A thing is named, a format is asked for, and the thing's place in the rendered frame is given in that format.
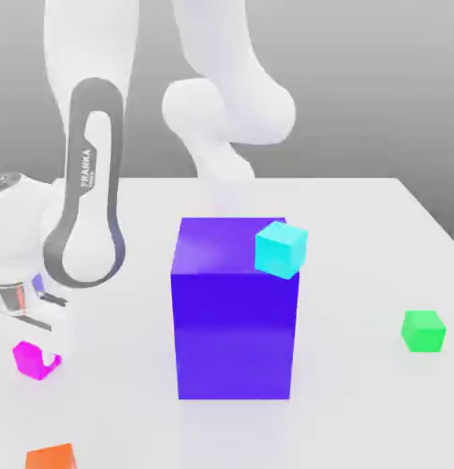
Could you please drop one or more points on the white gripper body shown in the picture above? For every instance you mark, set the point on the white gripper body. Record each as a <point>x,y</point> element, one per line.
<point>33,335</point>

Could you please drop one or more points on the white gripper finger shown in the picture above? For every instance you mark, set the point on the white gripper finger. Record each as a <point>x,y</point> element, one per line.
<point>49,354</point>

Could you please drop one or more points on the small magenta cube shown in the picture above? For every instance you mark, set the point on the small magenta cube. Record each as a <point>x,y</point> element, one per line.
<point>27,361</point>

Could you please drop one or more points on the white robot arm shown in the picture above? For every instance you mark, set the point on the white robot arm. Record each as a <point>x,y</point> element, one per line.
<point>91,44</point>

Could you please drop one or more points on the small orange cube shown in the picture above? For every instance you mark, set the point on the small orange cube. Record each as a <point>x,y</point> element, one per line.
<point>51,458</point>

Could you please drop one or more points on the small cyan cube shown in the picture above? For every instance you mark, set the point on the small cyan cube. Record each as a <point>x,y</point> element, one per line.
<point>280,249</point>

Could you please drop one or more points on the small green cube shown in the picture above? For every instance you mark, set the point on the small green cube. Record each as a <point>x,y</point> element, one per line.
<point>423,331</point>

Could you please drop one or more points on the large purple box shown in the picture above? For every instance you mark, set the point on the large purple box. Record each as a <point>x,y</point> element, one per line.
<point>232,329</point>

